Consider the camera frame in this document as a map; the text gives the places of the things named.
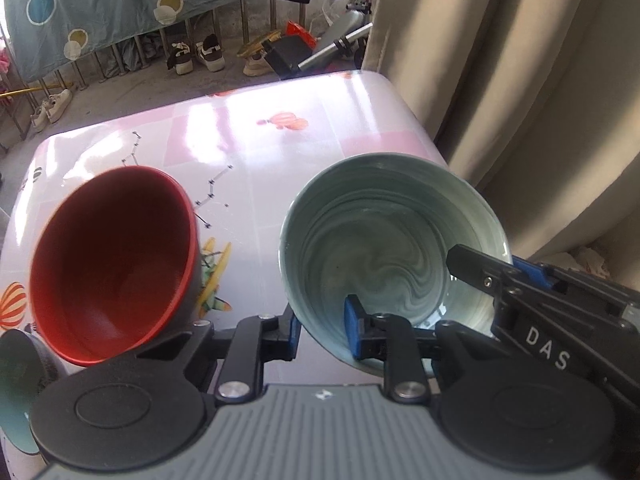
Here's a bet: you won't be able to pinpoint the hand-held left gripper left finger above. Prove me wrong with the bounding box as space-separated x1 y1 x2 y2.
135 305 303 406

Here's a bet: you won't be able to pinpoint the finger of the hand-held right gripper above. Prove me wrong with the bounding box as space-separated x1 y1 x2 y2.
512 256 557 292
446 243 517 302

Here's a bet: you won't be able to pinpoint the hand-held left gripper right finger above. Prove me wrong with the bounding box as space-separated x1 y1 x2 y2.
344 294 501 405

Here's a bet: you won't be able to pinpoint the light green glazed bowl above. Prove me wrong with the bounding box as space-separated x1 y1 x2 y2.
279 152 513 381

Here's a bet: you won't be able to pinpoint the red and black bowl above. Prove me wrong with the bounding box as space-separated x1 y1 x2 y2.
29 165 203 367

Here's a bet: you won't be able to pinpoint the dark green patterned bowl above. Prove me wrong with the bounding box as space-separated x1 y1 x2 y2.
0 329 68 456

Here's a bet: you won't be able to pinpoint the crumpled plastic bags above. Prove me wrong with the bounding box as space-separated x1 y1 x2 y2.
545 244 612 281

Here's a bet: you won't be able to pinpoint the beige curtain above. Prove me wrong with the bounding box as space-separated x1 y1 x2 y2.
360 0 640 281

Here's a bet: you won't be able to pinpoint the beige sneaker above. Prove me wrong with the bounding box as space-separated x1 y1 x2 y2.
243 52 273 78

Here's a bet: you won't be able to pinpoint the black plastic case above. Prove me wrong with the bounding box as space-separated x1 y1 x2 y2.
262 37 314 80

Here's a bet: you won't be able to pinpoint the red plastic bag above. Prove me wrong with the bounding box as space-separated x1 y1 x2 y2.
285 21 317 49

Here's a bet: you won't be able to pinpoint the metal window railing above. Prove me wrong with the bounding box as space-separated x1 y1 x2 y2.
0 0 361 153

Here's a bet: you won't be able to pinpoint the white canvas shoe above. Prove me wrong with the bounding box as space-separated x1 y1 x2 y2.
45 89 74 123
30 101 51 134

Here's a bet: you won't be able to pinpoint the yellow broom stick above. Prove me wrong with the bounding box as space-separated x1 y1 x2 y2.
0 82 76 102

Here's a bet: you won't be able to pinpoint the blue blanket with circles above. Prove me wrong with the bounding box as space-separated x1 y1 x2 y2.
0 0 256 83

